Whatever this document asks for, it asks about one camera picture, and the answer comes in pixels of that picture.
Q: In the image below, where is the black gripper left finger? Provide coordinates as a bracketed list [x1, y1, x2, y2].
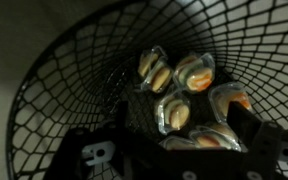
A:
[116, 101, 128, 128]

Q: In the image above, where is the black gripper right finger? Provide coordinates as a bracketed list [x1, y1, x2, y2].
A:
[227, 101, 262, 147]

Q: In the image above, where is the wrapped snack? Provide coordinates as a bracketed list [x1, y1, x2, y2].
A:
[189, 123, 241, 151]
[137, 45, 173, 93]
[160, 136, 196, 151]
[155, 91, 190, 135]
[208, 82, 253, 123]
[173, 53, 215, 94]

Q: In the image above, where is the wrapped snack bottom right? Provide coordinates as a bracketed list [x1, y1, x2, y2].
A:
[189, 123, 241, 151]

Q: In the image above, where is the wrapped snack centre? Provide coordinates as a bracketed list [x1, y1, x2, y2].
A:
[155, 91, 190, 135]

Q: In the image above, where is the wrapped snack bottom left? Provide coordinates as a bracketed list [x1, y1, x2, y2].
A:
[160, 136, 196, 151]

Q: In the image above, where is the wrapped snack upper left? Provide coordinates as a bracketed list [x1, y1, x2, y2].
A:
[137, 45, 173, 93]

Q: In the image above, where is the wrapped snack upper middle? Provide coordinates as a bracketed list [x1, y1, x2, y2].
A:
[173, 53, 215, 94]

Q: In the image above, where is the black wire mesh basket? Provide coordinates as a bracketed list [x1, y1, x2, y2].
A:
[6, 0, 288, 180]

